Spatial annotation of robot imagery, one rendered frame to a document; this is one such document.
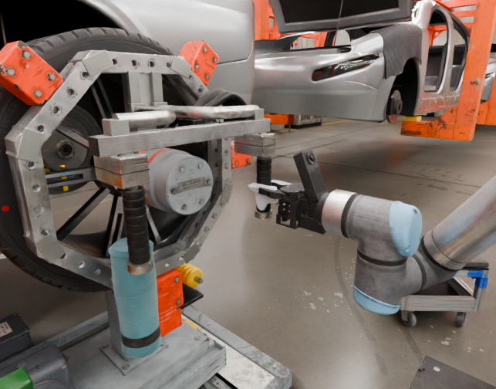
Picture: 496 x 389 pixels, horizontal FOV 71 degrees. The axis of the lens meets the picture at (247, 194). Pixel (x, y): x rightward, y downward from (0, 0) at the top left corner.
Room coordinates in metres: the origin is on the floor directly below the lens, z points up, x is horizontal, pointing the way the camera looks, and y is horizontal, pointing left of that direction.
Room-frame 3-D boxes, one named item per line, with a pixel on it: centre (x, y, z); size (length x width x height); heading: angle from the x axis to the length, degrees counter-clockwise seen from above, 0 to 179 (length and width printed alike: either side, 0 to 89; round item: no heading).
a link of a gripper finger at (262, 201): (0.76, -0.03, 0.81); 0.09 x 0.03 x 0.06; 56
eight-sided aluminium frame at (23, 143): (0.82, 0.25, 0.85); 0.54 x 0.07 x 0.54; 138
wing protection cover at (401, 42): (3.45, -1.37, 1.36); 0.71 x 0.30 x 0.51; 138
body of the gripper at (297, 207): (0.71, -0.13, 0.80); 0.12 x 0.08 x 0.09; 48
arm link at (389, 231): (0.60, -0.25, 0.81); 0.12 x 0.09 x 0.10; 48
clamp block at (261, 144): (0.81, -0.02, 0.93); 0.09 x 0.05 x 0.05; 48
